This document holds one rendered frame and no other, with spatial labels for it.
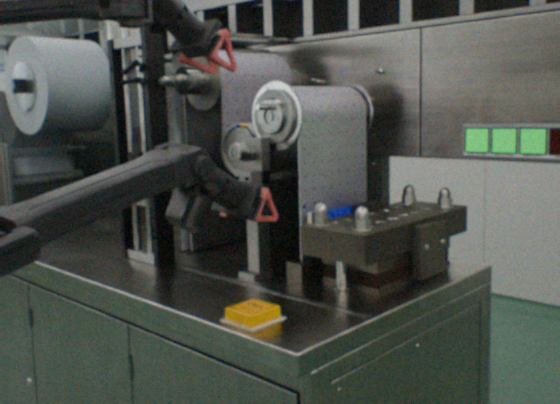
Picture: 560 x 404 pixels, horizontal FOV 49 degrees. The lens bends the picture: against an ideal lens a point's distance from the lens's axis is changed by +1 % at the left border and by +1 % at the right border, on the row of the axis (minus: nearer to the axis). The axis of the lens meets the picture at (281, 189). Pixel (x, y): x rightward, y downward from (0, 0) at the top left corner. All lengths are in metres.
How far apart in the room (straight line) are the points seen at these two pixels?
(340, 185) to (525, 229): 2.65
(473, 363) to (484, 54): 0.68
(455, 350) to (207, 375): 0.53
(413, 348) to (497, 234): 2.83
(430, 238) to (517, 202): 2.66
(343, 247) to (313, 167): 0.22
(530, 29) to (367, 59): 0.40
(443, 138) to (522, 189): 2.49
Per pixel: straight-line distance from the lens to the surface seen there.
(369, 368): 1.11
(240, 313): 1.06
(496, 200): 3.98
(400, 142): 1.50
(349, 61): 1.59
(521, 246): 3.97
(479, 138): 1.39
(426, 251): 1.29
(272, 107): 1.28
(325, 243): 1.19
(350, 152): 1.40
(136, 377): 1.40
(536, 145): 1.34
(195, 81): 1.44
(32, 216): 0.82
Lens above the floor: 1.27
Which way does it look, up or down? 8 degrees down
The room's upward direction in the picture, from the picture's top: 2 degrees counter-clockwise
